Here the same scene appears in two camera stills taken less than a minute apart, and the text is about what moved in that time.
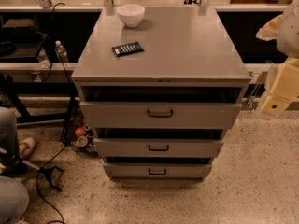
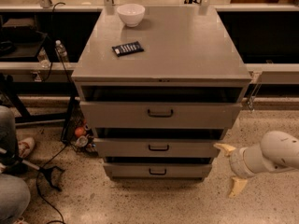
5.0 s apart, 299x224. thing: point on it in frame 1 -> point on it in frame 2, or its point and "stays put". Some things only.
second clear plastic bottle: [43, 59] stays put
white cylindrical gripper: [290, 32] -> [237, 163]
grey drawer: [153, 147] stays put
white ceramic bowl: [131, 14] stays put
